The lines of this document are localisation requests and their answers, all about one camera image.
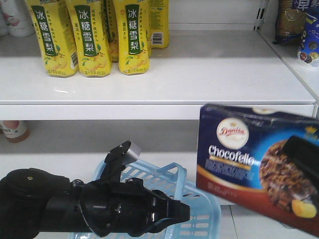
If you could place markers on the yellow pear drink bottle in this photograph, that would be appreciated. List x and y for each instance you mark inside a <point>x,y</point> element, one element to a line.
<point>88,22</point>
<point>159,16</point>
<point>133,27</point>
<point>55,36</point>

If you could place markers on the yellow pear drink bottle left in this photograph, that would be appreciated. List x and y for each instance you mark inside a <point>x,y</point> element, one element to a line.
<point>55,36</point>

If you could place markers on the blue cookie cup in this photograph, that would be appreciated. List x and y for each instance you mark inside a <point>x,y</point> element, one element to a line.
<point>308,52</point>

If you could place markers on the white store shelving unit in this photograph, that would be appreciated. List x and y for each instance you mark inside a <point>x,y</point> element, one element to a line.
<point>220,52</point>

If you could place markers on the yellow pear drink bottle right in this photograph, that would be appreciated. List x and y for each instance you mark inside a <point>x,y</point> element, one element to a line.
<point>133,27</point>

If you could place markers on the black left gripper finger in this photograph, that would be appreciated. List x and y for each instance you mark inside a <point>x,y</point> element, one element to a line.
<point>158,226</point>
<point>168,210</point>

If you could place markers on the blue Chocofello cookie box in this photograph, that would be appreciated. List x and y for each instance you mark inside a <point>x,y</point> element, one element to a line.
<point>240,158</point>

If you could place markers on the yellow pear drink bottle rear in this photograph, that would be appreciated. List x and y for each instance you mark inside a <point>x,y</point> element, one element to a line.
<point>159,16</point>

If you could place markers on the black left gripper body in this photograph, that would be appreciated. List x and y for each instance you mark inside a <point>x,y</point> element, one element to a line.
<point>116,207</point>

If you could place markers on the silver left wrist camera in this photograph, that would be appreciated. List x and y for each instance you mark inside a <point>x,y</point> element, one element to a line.
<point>124,154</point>

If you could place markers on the yellow pear drink bottle middle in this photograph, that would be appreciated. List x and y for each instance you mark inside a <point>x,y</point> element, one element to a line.
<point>88,22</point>

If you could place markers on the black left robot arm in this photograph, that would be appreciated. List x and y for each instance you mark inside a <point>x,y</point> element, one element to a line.
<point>34,201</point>

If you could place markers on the dark snack bag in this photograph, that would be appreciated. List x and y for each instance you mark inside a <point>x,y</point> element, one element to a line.
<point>290,22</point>

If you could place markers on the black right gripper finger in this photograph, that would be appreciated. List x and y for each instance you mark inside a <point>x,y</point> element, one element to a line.
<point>304,154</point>

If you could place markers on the white yogurt bottle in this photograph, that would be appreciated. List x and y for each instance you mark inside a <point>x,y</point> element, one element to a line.
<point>17,18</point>

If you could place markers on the peach drink bottle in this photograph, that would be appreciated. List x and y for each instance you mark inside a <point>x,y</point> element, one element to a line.
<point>14,130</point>

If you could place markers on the light blue plastic basket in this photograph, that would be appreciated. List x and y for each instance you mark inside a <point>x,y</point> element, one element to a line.
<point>205,212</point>

